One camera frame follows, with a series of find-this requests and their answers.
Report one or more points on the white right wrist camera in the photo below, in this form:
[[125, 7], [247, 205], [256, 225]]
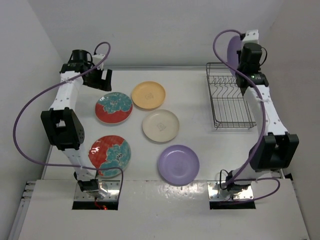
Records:
[[251, 36]]

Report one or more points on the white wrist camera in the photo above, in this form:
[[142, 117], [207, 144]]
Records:
[[96, 58], [251, 36]]

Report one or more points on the metal base plate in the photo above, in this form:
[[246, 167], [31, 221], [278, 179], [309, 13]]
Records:
[[216, 194], [107, 191]]

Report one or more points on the lavender plate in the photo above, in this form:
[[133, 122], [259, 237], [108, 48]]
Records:
[[234, 45], [178, 165]]

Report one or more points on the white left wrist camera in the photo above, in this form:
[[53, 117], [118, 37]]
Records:
[[96, 58]]

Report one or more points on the grey wire dish rack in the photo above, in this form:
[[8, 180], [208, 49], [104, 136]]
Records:
[[229, 109]]

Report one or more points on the cream plate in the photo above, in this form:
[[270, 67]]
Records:
[[161, 125]]

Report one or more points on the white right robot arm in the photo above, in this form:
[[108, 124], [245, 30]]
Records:
[[276, 146]]

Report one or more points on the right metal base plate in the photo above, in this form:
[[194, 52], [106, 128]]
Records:
[[216, 194]]

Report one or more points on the red teal floral plate upper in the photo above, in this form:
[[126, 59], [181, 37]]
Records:
[[113, 108]]

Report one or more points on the red teal floral plate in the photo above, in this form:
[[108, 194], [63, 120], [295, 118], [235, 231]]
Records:
[[110, 151], [113, 108]]

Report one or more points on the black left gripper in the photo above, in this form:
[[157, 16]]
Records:
[[101, 84]]

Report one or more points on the orange plate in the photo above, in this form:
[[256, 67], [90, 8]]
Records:
[[148, 95]]

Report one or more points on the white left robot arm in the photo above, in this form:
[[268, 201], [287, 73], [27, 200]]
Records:
[[61, 124]]

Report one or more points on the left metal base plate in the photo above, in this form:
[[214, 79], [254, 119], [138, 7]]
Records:
[[107, 191]]

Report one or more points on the red teal floral plate lower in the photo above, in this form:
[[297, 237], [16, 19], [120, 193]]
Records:
[[110, 151]]

